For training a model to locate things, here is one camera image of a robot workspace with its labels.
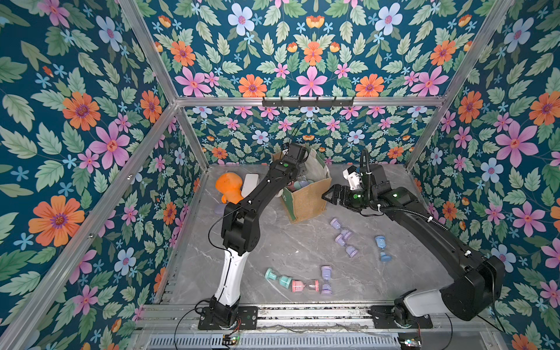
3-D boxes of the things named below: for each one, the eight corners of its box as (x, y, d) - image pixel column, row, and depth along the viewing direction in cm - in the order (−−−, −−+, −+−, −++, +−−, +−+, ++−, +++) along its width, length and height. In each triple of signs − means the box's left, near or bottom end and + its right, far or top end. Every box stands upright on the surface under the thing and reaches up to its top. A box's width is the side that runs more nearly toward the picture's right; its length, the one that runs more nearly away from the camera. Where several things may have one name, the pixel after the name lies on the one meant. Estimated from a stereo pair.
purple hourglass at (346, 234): (346, 241, 93) (347, 238, 91) (329, 223, 99) (330, 219, 96) (351, 237, 94) (353, 234, 92) (334, 219, 100) (335, 216, 98)
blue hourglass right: (380, 262, 88) (382, 259, 86) (374, 238, 95) (376, 235, 93) (389, 262, 88) (392, 259, 86) (383, 238, 95) (385, 235, 93)
